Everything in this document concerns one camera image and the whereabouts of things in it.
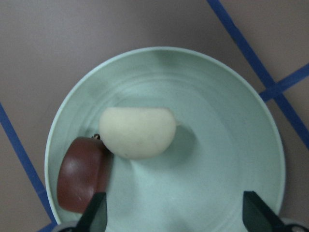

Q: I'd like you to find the white steamed bun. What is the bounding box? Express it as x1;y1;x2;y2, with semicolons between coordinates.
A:
98;107;177;159

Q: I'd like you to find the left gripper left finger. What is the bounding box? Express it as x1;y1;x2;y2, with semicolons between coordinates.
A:
76;192;108;232

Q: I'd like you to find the light green plate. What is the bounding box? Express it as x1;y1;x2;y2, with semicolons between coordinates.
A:
44;47;285;232

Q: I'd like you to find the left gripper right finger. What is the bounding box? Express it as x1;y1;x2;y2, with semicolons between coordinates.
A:
243;191;287;232

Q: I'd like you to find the brown steamed bun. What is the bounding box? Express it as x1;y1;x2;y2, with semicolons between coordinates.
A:
56;134;113;214

